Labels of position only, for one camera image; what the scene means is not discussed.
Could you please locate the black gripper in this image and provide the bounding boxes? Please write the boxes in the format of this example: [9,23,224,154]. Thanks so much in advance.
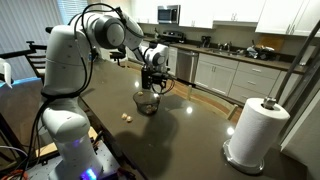
[141,65,156,95]

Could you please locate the stainless steel dishwasher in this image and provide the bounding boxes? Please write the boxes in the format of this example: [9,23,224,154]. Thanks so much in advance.
[175,49,200,85]

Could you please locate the black office chair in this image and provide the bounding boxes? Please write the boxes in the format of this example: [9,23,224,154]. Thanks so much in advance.
[109,44,128,68]

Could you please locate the black kitchen stove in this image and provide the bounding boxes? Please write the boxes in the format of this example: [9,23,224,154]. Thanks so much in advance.
[159,30,187,45]

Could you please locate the black coffee maker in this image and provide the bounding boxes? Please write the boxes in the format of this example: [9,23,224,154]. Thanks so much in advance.
[200,35,212,49]

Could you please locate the stainless steel microwave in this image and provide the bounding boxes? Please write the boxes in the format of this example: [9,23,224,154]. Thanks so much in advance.
[156,4,181,25]

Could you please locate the white perforated mounting plate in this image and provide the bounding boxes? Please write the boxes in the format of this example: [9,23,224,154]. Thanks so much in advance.
[25,141,119,180]

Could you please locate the white lower kitchen cabinets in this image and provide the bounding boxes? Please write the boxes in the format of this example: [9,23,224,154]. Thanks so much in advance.
[194,52,301,105]

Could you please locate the white kitchen cabinets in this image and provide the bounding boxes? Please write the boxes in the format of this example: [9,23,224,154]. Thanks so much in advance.
[194,52,301,105]
[131,0,320,38]

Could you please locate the metal kitchen faucet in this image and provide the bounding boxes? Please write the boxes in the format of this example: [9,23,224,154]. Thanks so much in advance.
[216,41,235,53]

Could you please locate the white window blinds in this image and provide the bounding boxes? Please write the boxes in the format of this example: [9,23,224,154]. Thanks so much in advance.
[56,0,90,26]

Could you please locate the dark wooden chair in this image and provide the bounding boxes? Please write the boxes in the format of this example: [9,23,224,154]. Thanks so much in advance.
[25,40,48,85]

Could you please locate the white paper towel roll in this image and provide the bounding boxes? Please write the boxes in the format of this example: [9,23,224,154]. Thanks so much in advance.
[227,97,291,168]

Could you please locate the metal paper towel holder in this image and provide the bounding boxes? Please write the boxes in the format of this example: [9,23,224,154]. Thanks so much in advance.
[222,95,267,176]

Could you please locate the wooden cutting board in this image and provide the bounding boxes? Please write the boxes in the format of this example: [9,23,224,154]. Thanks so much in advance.
[256,34,286,53]

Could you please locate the grey tripod pole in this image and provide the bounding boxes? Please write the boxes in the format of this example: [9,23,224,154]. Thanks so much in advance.
[274,19,320,105]

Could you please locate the white upper kitchen cabinets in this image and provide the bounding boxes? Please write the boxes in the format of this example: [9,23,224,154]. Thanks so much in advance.
[131,0,320,38]

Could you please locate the black wire mesh basket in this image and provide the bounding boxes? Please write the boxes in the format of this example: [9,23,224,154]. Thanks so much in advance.
[132,90,162,116]

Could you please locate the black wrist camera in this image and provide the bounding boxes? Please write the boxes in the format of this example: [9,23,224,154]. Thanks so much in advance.
[152,71,171,85]

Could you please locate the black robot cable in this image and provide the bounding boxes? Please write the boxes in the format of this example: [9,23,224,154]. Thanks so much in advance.
[19,2,129,180]

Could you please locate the orange cable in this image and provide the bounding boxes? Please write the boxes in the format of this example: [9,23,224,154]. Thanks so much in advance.
[0,168,30,180]

